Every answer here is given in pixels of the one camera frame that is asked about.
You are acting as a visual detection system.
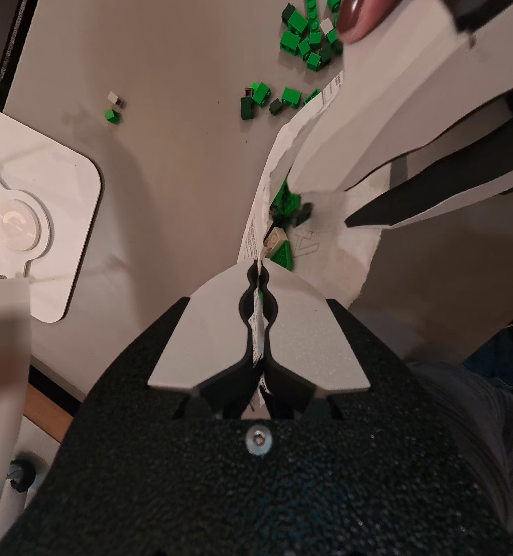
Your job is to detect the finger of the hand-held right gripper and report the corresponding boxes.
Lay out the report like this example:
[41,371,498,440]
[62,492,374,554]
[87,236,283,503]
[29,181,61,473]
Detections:
[288,0,513,194]
[344,130,513,231]

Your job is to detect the white paper bag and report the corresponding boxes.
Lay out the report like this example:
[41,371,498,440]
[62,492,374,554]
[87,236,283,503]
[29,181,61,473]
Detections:
[238,69,385,411]

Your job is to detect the pile of green toy bricks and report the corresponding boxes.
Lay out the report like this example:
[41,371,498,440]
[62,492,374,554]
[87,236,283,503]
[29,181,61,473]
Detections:
[239,0,346,121]
[263,178,314,271]

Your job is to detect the person's grey striped garment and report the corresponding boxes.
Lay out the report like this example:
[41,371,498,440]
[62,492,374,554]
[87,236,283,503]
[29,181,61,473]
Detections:
[406,361,513,556]

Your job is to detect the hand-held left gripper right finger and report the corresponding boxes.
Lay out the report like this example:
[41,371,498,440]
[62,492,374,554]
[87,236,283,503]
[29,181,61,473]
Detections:
[262,262,373,418]

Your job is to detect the person's blue jeans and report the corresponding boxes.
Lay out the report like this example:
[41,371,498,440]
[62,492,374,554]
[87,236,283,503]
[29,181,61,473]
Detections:
[463,319,513,413]

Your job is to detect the black edge strip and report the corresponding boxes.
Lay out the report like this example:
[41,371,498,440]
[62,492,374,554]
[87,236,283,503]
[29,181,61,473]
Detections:
[0,0,37,114]

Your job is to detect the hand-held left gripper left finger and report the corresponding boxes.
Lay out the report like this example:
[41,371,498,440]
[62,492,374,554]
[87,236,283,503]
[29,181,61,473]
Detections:
[148,261,258,418]

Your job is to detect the grey desk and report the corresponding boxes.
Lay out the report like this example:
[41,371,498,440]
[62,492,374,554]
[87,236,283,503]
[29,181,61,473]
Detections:
[2,0,513,405]

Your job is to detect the person's right hand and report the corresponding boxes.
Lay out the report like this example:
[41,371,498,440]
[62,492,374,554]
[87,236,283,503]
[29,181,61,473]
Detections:
[338,0,410,45]

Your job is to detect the white stand base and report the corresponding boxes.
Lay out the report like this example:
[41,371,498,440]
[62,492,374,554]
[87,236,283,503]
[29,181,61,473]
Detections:
[0,111,104,324]

